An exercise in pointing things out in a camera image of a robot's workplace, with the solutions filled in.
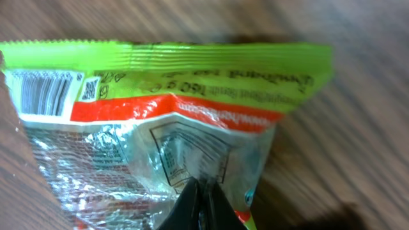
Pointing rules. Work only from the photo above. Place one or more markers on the green red snack packet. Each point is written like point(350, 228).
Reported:
point(119, 128)

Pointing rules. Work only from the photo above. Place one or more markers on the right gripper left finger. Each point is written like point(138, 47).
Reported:
point(185, 213)

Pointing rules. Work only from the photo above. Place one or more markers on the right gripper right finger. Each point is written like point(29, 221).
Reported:
point(218, 213)

